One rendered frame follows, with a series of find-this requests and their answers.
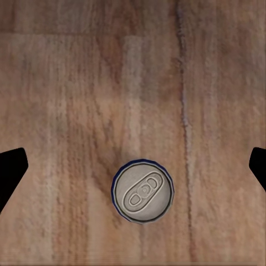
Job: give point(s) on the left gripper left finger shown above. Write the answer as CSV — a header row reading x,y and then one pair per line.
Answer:
x,y
13,165

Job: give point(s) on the can of soda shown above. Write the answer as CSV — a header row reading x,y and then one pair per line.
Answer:
x,y
142,191

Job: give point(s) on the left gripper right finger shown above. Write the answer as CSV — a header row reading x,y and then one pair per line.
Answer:
x,y
257,164

